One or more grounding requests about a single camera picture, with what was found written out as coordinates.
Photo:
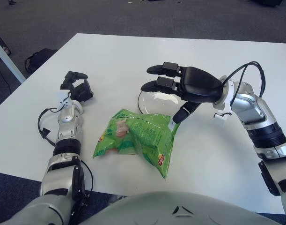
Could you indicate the grey robot torso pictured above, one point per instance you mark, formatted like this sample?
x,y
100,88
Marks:
x,y
156,208

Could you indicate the black backpack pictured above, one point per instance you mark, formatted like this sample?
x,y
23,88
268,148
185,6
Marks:
x,y
41,58

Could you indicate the dark flat floor object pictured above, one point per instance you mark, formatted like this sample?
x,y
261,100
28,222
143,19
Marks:
x,y
2,45

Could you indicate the white table leg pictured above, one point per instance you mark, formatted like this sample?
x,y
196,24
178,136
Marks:
x,y
8,62

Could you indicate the black bulky floor object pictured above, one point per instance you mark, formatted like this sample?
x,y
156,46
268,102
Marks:
x,y
266,2

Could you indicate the white plate with black rim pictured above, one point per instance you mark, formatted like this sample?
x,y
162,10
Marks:
x,y
156,103

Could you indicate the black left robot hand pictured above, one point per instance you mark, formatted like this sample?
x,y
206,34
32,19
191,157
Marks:
x,y
83,91

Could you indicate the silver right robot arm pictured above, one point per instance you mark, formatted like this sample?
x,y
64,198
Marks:
x,y
250,103

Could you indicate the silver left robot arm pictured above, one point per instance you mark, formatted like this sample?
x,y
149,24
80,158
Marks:
x,y
68,117

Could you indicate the green snack bag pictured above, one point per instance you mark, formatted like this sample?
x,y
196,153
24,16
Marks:
x,y
142,136

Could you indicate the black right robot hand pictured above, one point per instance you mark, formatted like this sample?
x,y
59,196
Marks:
x,y
199,84

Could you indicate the black chair caster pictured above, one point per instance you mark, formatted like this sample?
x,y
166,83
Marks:
x,y
12,2

